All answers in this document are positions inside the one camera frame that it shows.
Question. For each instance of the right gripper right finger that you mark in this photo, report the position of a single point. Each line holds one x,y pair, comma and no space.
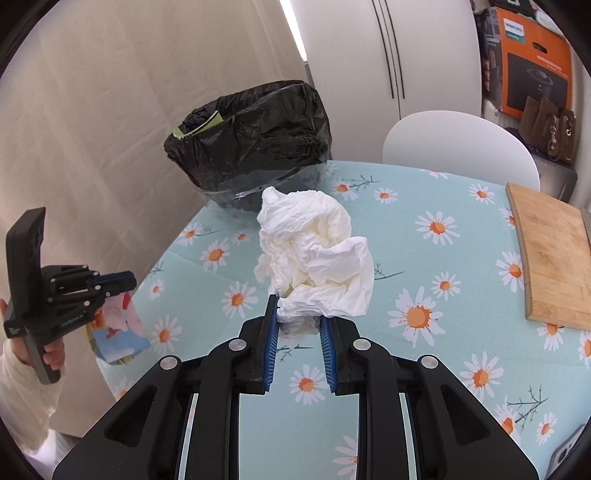
417,419

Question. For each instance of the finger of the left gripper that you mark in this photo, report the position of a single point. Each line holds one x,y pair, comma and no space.
69,279
75,309

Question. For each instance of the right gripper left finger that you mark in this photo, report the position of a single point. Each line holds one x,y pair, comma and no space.
180,419

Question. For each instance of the white tissue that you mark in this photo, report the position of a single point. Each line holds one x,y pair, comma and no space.
310,258

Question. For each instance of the white sleeve forearm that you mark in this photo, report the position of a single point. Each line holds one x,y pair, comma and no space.
26,403

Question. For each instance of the trash bin with black bag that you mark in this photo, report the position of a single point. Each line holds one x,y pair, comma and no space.
273,135

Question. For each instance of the colourful tissue pack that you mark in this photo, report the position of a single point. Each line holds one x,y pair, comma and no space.
116,335

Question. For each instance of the smartphone with patterned case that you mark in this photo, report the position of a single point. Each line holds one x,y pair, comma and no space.
559,455

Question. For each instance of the wooden cutting board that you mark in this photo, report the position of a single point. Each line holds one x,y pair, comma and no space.
555,253

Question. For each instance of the white chair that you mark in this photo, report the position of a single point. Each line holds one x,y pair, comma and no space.
460,144

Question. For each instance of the brown handbag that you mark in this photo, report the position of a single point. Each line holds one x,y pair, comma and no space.
549,129

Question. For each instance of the white refrigerator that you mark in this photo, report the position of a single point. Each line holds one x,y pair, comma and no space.
376,62

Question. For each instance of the orange Philips box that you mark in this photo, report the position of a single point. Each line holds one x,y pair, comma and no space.
521,59

